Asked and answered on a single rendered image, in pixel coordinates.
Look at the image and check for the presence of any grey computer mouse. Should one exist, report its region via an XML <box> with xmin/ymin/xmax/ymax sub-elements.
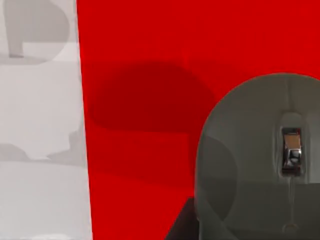
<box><xmin>195</xmin><ymin>72</ymin><xmax>320</xmax><ymax>240</ymax></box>

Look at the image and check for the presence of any red flat mat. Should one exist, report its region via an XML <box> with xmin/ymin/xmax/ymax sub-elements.
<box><xmin>75</xmin><ymin>0</ymin><xmax>320</xmax><ymax>240</ymax></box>

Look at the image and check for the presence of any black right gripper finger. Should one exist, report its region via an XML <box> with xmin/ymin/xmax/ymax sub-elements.
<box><xmin>163</xmin><ymin>196</ymin><xmax>201</xmax><ymax>240</ymax></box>

